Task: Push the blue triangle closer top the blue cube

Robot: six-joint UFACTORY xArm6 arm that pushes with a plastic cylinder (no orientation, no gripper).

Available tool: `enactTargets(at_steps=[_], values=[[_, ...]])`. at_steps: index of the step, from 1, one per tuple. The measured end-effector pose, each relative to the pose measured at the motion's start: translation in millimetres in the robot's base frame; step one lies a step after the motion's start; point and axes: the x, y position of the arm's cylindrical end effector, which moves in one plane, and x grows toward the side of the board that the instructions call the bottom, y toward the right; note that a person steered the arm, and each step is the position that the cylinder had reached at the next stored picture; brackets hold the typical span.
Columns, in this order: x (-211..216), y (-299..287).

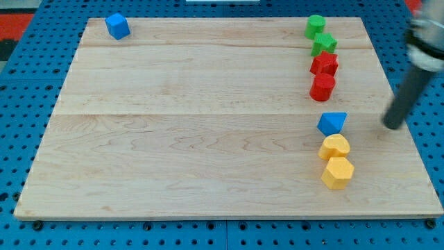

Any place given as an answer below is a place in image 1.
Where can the yellow heart block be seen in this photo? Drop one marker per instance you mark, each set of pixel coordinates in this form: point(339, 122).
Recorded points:
point(335, 145)

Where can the yellow hexagon block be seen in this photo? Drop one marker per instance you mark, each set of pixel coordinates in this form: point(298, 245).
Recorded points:
point(337, 173)

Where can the blue cube block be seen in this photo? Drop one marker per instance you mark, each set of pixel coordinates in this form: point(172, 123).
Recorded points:
point(117, 26)

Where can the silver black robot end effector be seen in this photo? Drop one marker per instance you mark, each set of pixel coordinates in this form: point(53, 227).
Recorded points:
point(424, 39)

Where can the green star block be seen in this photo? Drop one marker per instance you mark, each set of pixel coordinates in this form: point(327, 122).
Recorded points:
point(323, 42)

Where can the red cylinder block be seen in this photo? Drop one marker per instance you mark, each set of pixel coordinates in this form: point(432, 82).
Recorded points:
point(322, 87)

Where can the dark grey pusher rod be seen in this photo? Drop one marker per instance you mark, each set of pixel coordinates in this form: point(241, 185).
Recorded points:
point(409, 92)

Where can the red star block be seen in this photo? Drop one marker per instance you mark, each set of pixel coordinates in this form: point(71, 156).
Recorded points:
point(326, 63)

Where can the blue triangle block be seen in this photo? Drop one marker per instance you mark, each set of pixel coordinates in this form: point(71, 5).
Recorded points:
point(331, 122)

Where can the green cylinder block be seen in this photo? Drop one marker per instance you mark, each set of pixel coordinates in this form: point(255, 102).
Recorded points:
point(315, 24)

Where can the wooden board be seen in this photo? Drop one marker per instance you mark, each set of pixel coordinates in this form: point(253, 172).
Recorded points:
point(211, 118)

